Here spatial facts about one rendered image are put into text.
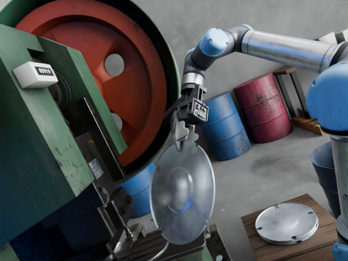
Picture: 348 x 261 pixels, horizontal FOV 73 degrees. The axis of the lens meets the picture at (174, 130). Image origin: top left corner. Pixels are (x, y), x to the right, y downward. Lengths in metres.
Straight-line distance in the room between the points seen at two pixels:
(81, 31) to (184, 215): 0.82
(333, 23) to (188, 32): 2.16
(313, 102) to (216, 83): 3.43
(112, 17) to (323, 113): 0.80
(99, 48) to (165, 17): 3.07
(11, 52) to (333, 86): 0.62
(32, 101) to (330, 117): 0.58
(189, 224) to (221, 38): 0.53
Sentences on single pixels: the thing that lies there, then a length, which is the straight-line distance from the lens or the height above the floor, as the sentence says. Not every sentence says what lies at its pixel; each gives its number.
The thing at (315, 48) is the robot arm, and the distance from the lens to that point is 0.71.
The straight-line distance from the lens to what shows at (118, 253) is 0.87.
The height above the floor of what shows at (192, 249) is 0.78.
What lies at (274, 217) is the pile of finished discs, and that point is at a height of 0.37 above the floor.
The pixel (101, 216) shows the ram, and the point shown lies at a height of 0.95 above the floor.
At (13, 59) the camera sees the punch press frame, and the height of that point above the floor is 1.36.
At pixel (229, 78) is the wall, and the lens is 3.97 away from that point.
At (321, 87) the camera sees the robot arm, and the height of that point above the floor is 1.06.
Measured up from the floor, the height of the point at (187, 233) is 0.82.
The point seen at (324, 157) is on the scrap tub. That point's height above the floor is 0.40.
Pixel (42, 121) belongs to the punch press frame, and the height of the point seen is 1.23.
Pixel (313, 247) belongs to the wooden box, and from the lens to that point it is 1.25.
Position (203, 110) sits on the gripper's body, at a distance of 0.73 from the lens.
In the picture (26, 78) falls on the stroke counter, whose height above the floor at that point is 1.31.
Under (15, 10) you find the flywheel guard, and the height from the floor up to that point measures 1.72.
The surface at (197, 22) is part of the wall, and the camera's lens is 4.04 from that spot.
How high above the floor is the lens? 1.17
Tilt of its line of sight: 8 degrees down
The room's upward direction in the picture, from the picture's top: 24 degrees counter-clockwise
